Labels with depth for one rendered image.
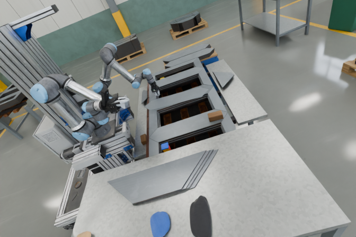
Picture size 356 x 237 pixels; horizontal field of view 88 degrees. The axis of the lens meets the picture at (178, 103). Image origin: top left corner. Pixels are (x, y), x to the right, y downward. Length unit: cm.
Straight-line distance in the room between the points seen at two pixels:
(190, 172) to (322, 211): 60
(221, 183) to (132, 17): 818
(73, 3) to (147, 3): 283
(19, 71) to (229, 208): 167
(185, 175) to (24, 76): 139
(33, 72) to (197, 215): 149
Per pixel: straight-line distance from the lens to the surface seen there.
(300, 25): 466
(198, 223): 100
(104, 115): 139
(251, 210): 102
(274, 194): 105
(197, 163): 114
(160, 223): 106
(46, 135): 205
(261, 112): 179
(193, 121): 166
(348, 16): 468
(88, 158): 184
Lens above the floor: 201
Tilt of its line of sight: 37 degrees down
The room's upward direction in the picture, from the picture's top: 23 degrees counter-clockwise
